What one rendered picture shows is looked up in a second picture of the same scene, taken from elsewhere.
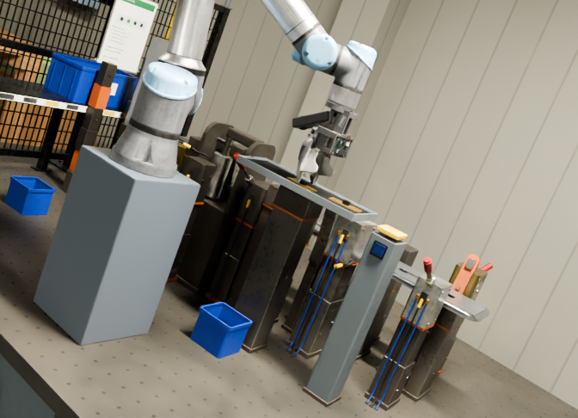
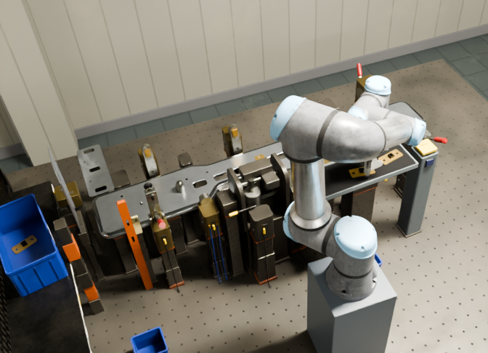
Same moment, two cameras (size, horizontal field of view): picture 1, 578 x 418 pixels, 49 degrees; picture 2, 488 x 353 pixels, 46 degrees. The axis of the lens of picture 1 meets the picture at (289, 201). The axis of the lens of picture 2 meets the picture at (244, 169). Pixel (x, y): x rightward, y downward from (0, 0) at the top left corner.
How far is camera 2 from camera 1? 1.92 m
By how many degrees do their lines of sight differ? 52
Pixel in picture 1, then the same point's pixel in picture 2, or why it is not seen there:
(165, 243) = not seen: hidden behind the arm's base
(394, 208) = (107, 14)
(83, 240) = (363, 338)
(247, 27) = not seen: outside the picture
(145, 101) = (366, 264)
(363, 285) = (425, 180)
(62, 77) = (39, 276)
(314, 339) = not seen: hidden behind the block
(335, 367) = (420, 216)
